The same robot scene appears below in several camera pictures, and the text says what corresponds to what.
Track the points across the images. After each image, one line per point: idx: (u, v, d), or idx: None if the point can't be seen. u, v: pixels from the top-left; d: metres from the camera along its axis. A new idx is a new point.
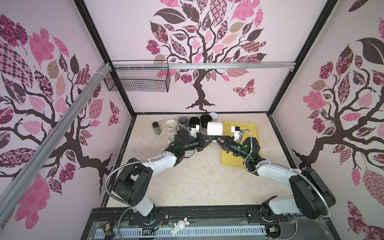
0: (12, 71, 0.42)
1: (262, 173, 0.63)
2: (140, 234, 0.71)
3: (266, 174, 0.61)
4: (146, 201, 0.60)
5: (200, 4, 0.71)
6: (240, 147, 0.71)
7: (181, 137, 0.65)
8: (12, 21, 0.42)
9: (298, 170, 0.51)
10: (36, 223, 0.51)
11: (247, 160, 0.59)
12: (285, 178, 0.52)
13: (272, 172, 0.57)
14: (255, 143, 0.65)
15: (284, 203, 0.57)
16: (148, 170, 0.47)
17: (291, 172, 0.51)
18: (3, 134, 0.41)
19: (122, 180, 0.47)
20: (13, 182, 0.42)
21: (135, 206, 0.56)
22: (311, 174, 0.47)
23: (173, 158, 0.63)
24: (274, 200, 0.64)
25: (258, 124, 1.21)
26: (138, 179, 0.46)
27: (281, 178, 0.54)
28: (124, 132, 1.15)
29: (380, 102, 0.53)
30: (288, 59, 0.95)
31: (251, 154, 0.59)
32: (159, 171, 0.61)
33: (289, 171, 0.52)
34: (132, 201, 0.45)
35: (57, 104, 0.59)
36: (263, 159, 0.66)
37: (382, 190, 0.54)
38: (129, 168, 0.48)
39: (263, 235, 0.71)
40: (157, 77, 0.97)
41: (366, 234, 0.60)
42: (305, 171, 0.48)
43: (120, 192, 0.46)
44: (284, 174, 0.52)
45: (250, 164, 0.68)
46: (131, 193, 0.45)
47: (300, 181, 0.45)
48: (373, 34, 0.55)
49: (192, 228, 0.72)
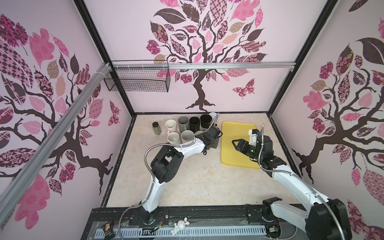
0: (12, 71, 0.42)
1: (278, 178, 0.57)
2: (140, 234, 0.71)
3: (283, 181, 0.56)
4: (157, 198, 0.64)
5: (200, 4, 0.71)
6: (253, 150, 0.71)
7: (217, 128, 0.76)
8: (12, 21, 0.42)
9: (324, 198, 0.44)
10: (36, 223, 0.51)
11: (260, 157, 0.68)
12: (303, 198, 0.47)
13: (290, 184, 0.52)
14: (267, 138, 0.64)
15: (288, 212, 0.56)
16: (180, 155, 0.54)
17: (316, 197, 0.45)
18: (3, 134, 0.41)
19: (159, 160, 0.56)
20: (12, 182, 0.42)
21: (151, 192, 0.60)
22: (337, 206, 0.42)
23: (202, 145, 0.68)
24: (278, 204, 0.64)
25: (258, 124, 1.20)
26: (172, 162, 0.54)
27: (299, 195, 0.49)
28: (124, 132, 1.15)
29: (380, 102, 0.53)
30: (289, 59, 0.95)
31: (264, 150, 0.65)
32: (188, 156, 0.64)
33: (313, 194, 0.46)
34: (162, 177, 0.54)
35: (57, 104, 0.59)
36: (282, 165, 0.59)
37: (382, 190, 0.54)
38: (165, 149, 0.56)
39: (263, 235, 0.71)
40: (157, 77, 0.97)
41: (366, 234, 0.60)
42: (332, 201, 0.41)
43: (156, 164, 0.56)
44: (305, 195, 0.46)
45: (265, 162, 0.63)
46: (166, 171, 0.54)
47: (324, 211, 0.41)
48: (373, 34, 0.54)
49: (192, 228, 0.72)
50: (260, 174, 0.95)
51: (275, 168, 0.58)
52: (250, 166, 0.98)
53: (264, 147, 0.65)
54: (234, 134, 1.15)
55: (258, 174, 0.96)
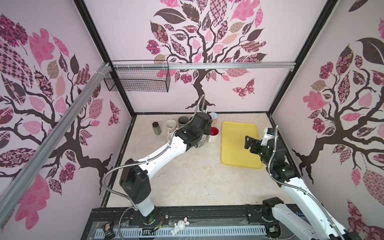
0: (12, 71, 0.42)
1: (289, 193, 0.53)
2: (140, 234, 0.71)
3: (294, 197, 0.51)
4: (148, 202, 0.60)
5: (200, 4, 0.71)
6: (262, 154, 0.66)
7: (203, 117, 0.58)
8: (12, 21, 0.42)
9: (340, 228, 0.41)
10: (36, 224, 0.51)
11: (271, 165, 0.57)
12: (316, 224, 0.44)
13: (303, 204, 0.48)
14: (279, 145, 0.57)
15: (291, 221, 0.56)
16: (144, 175, 0.44)
17: (332, 227, 0.41)
18: (3, 134, 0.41)
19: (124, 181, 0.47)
20: (13, 182, 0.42)
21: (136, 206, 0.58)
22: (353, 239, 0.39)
23: (183, 147, 0.55)
24: (281, 209, 0.62)
25: (258, 124, 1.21)
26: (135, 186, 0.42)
27: (311, 218, 0.46)
28: (124, 132, 1.15)
29: (380, 102, 0.53)
30: (289, 59, 0.95)
31: (275, 157, 0.59)
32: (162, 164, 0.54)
33: (329, 224, 0.42)
34: (136, 200, 0.46)
35: (57, 104, 0.59)
36: (293, 177, 0.53)
37: (382, 190, 0.54)
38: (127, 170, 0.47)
39: (263, 235, 0.71)
40: (157, 77, 0.97)
41: (366, 234, 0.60)
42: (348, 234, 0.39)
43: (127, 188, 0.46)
44: (320, 222, 0.43)
45: (275, 171, 0.57)
46: (135, 193, 0.43)
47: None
48: (373, 34, 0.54)
49: (192, 228, 0.72)
50: (261, 174, 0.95)
51: (287, 182, 0.53)
52: (250, 166, 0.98)
53: (275, 155, 0.58)
54: (234, 135, 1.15)
55: (258, 174, 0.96)
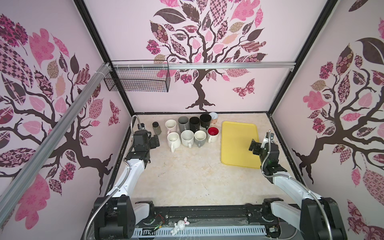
0: (12, 71, 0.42)
1: (277, 183, 0.61)
2: (140, 234, 0.71)
3: (281, 185, 0.59)
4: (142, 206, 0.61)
5: (200, 4, 0.71)
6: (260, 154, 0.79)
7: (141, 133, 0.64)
8: (12, 21, 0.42)
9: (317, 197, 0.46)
10: (36, 223, 0.51)
11: (265, 164, 0.69)
12: (298, 197, 0.49)
13: (287, 186, 0.55)
14: (274, 147, 0.66)
15: (286, 212, 0.56)
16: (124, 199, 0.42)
17: (309, 195, 0.47)
18: (3, 134, 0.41)
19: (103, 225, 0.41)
20: (13, 182, 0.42)
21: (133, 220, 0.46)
22: (329, 202, 0.43)
23: (141, 163, 0.57)
24: (277, 203, 0.63)
25: (258, 124, 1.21)
26: (118, 217, 0.40)
27: (295, 196, 0.51)
28: (124, 132, 1.15)
29: (380, 102, 0.53)
30: (289, 59, 0.95)
31: (269, 158, 0.69)
32: (133, 185, 0.50)
33: (306, 193, 0.48)
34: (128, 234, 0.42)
35: (57, 104, 0.59)
36: (283, 171, 0.63)
37: (382, 190, 0.54)
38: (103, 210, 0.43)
39: (263, 235, 0.71)
40: (157, 77, 0.97)
41: (366, 234, 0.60)
42: (324, 200, 0.44)
43: (111, 237, 0.40)
44: (299, 192, 0.49)
45: (267, 169, 0.67)
46: (123, 225, 0.40)
47: (314, 205, 0.43)
48: (373, 34, 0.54)
49: (192, 228, 0.72)
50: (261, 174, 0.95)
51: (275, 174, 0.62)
52: (250, 166, 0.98)
53: (269, 155, 0.68)
54: (234, 135, 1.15)
55: (258, 174, 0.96)
